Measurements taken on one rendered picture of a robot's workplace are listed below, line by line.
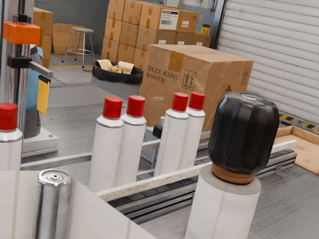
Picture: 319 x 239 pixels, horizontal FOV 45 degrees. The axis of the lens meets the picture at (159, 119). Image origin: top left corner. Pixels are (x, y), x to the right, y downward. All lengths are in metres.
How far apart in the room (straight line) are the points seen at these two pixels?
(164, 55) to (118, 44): 3.54
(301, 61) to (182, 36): 1.48
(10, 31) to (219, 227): 0.43
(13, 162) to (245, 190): 0.34
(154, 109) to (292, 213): 0.55
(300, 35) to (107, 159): 4.47
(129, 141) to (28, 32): 0.27
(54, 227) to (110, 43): 4.44
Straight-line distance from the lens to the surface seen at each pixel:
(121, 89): 3.23
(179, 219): 0.77
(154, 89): 1.28
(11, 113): 0.60
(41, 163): 0.72
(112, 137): 0.71
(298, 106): 5.08
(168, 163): 0.86
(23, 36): 0.66
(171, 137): 0.84
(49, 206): 0.45
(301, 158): 1.43
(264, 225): 0.94
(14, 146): 0.62
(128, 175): 0.78
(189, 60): 1.19
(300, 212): 1.06
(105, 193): 0.74
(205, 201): 0.52
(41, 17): 4.28
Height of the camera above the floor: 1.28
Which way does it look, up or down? 18 degrees down
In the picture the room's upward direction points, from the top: 11 degrees clockwise
